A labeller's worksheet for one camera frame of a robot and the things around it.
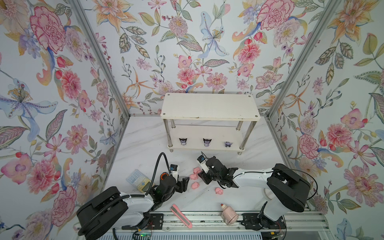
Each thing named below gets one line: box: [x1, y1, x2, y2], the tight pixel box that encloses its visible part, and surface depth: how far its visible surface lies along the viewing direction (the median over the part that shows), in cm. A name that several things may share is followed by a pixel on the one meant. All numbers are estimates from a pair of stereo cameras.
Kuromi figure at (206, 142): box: [203, 138, 212, 147], surface depth 94 cm
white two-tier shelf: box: [160, 92, 261, 155], surface depth 95 cm
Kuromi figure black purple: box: [179, 138, 188, 146], surface depth 95 cm
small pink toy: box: [191, 182, 200, 190], surface depth 86 cm
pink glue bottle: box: [221, 203, 239, 226], surface depth 72 cm
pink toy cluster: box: [189, 167, 201, 180], surface depth 90 cm
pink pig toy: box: [215, 187, 224, 195], surface depth 84 cm
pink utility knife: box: [170, 204, 193, 229], surface depth 77 cm
